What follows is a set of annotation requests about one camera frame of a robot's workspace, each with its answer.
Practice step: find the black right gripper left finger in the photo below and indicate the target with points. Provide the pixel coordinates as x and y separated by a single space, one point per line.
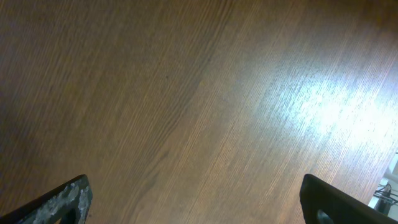
68 203

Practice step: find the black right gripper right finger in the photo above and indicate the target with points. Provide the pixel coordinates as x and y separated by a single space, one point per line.
323 203

